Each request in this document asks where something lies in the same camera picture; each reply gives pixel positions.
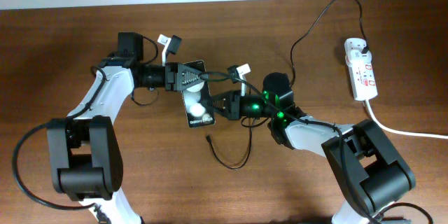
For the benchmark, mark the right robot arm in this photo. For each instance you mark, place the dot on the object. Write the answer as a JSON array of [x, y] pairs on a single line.
[[370, 172]]

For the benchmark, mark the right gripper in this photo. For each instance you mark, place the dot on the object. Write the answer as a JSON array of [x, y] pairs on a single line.
[[233, 104]]

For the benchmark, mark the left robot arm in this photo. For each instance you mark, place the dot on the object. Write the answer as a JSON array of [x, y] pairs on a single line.
[[85, 160]]

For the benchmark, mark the white USB charger plug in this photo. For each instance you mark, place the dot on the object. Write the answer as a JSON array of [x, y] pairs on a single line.
[[355, 47]]

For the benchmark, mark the white power strip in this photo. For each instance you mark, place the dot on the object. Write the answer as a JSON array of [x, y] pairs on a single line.
[[361, 74]]

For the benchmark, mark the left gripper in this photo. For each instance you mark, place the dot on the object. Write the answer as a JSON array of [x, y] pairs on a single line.
[[183, 85]]

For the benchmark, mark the black Samsung Galaxy smartphone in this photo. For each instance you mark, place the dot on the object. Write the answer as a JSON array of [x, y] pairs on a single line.
[[197, 115]]

